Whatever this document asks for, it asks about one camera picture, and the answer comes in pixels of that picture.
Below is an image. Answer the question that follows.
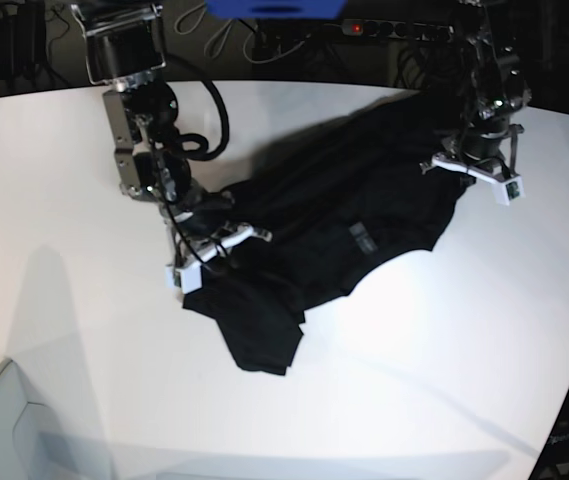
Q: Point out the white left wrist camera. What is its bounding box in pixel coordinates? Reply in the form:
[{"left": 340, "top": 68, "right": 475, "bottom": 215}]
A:
[{"left": 492, "top": 176, "right": 525, "bottom": 206}]

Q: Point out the blue box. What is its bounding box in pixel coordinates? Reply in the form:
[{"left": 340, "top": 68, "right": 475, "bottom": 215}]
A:
[{"left": 206, "top": 0, "right": 346, "bottom": 19}]

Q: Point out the white bin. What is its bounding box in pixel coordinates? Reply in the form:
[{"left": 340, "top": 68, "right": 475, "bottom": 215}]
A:
[{"left": 0, "top": 360, "right": 116, "bottom": 479}]

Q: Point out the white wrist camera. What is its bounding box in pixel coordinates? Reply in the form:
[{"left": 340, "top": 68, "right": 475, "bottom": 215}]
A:
[
  {"left": 165, "top": 262, "right": 202, "bottom": 295},
  {"left": 492, "top": 176, "right": 525, "bottom": 206}
]

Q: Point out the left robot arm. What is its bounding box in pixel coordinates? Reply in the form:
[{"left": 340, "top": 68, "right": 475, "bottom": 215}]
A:
[{"left": 421, "top": 1, "right": 531, "bottom": 184}]

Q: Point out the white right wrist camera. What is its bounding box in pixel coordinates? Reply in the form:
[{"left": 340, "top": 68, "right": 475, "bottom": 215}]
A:
[{"left": 165, "top": 262, "right": 202, "bottom": 295}]

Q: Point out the white power strip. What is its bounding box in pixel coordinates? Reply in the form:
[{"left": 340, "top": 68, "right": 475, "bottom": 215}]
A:
[{"left": 340, "top": 19, "right": 452, "bottom": 43}]

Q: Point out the black t-shirt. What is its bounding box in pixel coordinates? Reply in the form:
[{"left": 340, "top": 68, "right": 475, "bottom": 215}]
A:
[{"left": 183, "top": 93, "right": 466, "bottom": 375}]

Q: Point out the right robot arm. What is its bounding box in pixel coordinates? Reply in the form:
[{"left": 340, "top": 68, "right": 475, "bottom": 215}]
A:
[{"left": 70, "top": 1, "right": 272, "bottom": 273}]

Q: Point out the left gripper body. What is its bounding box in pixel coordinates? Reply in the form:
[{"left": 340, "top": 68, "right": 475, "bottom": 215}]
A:
[{"left": 419, "top": 124, "right": 523, "bottom": 183}]

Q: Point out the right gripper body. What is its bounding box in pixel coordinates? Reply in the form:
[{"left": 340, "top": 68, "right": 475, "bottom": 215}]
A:
[{"left": 166, "top": 221, "right": 270, "bottom": 270}]

